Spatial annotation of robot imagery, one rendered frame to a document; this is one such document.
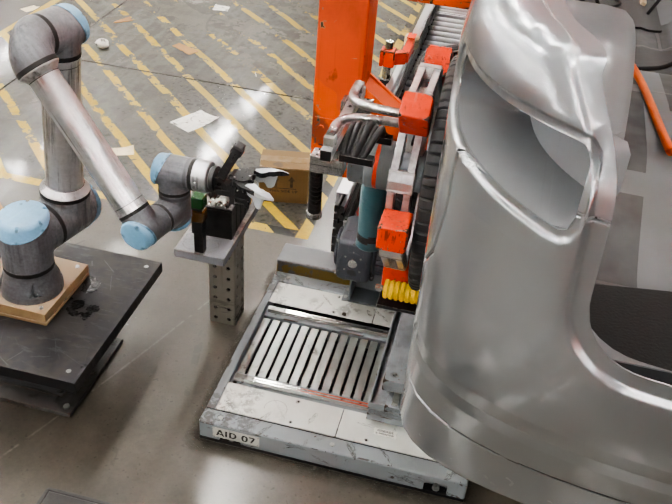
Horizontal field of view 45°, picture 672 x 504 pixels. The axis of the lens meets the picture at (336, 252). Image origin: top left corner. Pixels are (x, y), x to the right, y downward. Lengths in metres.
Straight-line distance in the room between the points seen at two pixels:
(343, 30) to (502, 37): 1.55
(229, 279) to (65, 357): 0.69
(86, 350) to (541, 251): 1.66
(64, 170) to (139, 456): 0.89
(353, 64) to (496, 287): 1.58
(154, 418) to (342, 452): 0.62
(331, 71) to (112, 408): 1.29
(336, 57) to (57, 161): 0.92
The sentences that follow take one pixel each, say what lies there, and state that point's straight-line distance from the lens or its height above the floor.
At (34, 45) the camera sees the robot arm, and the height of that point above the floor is 1.15.
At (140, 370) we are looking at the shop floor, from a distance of 2.86.
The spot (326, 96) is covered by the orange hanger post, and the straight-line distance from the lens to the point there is 2.74.
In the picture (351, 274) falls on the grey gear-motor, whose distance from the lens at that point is 2.82.
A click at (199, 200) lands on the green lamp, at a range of 2.47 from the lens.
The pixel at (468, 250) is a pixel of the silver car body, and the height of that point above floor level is 1.30.
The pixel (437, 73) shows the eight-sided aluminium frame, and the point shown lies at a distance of 2.22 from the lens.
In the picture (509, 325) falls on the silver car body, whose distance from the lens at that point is 1.22.
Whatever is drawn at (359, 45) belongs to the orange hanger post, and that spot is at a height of 1.01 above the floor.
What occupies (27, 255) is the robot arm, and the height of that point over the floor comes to 0.52.
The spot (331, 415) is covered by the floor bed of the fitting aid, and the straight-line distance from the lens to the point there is 2.59.
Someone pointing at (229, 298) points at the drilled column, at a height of 0.12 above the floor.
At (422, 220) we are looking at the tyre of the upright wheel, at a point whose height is 0.90.
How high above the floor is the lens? 1.99
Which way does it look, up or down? 36 degrees down
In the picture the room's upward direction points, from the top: 5 degrees clockwise
